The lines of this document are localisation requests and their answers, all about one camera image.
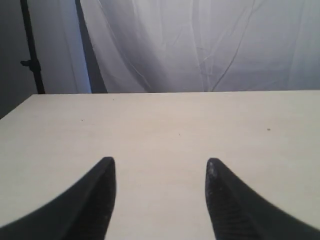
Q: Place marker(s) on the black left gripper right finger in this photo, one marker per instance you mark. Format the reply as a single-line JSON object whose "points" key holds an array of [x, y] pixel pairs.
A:
{"points": [[237, 212]]}

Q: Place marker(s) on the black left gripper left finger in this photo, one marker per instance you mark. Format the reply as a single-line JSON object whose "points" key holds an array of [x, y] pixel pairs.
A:
{"points": [[82, 212]]}

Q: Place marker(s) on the black stand pole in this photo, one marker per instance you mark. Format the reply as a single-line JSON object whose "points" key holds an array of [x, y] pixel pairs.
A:
{"points": [[33, 63]]}

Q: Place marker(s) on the white backdrop curtain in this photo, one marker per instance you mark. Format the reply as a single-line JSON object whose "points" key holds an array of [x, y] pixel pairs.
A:
{"points": [[167, 46]]}

